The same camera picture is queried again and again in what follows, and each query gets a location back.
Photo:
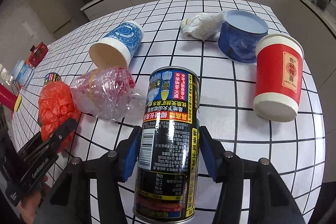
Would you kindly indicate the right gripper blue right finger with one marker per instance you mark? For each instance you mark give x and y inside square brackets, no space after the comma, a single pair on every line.
[228,169]

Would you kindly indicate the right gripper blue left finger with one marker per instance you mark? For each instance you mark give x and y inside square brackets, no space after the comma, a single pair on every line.
[118,166]

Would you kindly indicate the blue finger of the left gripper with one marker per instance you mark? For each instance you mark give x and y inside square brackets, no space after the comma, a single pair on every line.
[36,149]

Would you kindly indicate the black drink can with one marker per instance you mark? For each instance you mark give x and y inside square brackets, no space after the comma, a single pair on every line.
[167,170]

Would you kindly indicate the blue patterned paper cup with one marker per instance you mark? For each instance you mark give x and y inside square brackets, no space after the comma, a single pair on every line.
[117,47]

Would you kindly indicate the white tissue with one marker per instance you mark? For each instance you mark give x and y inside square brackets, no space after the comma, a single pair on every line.
[203,25]

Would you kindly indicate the person's left hand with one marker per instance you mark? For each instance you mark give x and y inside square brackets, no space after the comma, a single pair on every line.
[29,205]

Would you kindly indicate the orange plastic bag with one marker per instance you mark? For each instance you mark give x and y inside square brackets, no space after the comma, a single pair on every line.
[55,107]

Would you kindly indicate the small yellow sponge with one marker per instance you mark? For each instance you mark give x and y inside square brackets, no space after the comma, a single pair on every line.
[18,102]

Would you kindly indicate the red thermos flask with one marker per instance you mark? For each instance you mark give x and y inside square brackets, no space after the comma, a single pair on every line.
[7,98]

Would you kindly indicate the colourful drink can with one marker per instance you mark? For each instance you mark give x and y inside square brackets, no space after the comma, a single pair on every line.
[51,78]

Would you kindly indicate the pink clear plastic bag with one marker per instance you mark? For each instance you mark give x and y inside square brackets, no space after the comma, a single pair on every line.
[107,94]

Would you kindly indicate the blue white tub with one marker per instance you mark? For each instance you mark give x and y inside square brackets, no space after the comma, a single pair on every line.
[22,73]

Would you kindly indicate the red small box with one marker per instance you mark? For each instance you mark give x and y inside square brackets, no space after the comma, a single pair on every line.
[37,54]

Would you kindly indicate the red paper cup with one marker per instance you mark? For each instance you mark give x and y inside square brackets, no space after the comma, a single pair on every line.
[279,69]

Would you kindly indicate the beige refrigerator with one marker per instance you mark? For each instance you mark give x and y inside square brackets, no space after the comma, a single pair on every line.
[60,16]

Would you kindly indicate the black utensil holder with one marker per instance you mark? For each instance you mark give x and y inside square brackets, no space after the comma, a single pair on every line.
[322,4]

